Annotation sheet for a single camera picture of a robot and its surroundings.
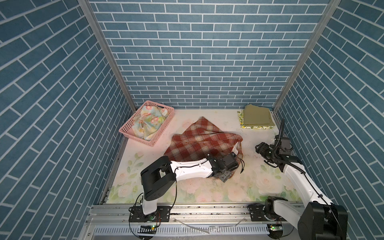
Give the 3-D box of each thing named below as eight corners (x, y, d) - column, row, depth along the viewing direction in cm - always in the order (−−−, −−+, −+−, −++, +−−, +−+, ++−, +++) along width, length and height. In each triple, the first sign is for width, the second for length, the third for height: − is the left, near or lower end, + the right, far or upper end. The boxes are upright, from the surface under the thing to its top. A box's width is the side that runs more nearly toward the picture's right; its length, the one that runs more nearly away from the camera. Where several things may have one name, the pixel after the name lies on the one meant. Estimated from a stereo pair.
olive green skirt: (244, 127, 111) (246, 123, 108) (240, 108, 124) (241, 104, 121) (272, 127, 112) (275, 123, 108) (265, 108, 124) (267, 104, 121)
